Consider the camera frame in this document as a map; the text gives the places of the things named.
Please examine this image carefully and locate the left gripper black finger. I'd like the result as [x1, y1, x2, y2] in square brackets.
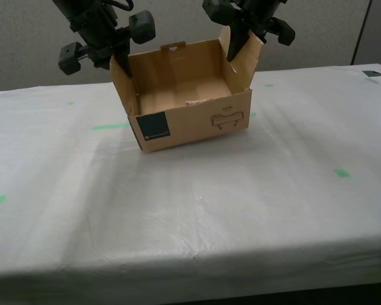
[113, 50, 133, 78]

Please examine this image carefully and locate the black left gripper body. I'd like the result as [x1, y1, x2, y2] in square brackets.
[57, 10, 156, 76]

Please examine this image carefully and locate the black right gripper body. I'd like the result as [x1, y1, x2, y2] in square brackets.
[202, 0, 296, 45]

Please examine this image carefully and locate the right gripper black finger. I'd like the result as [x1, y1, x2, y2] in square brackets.
[225, 27, 251, 63]

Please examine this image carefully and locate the brown cardboard box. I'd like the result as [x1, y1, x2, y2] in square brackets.
[109, 27, 264, 153]

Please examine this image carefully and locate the grey fabric cubicle partition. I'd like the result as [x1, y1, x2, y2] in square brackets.
[0, 0, 371, 93]

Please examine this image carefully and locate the white plastic table cover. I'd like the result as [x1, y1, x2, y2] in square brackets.
[0, 63, 381, 295]

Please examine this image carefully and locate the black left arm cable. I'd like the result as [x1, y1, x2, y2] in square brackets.
[103, 0, 135, 11]

